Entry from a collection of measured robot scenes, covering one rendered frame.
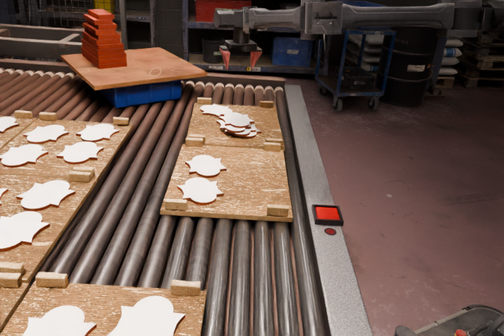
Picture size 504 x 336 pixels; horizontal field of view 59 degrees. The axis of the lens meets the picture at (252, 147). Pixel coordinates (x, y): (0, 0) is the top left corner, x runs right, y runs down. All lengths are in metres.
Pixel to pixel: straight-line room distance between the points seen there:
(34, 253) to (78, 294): 0.18
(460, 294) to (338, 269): 1.62
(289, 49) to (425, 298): 3.89
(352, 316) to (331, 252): 0.20
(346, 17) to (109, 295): 0.81
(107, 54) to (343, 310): 1.47
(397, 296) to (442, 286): 0.28
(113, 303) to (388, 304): 1.70
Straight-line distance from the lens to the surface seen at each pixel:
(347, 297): 1.02
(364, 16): 1.15
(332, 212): 1.25
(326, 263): 1.09
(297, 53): 5.74
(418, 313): 2.44
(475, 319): 2.16
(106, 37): 2.02
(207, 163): 1.40
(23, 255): 1.11
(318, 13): 1.16
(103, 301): 0.96
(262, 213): 1.19
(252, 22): 1.47
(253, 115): 1.82
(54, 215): 1.22
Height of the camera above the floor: 1.60
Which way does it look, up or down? 25 degrees down
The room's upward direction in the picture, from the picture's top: 4 degrees clockwise
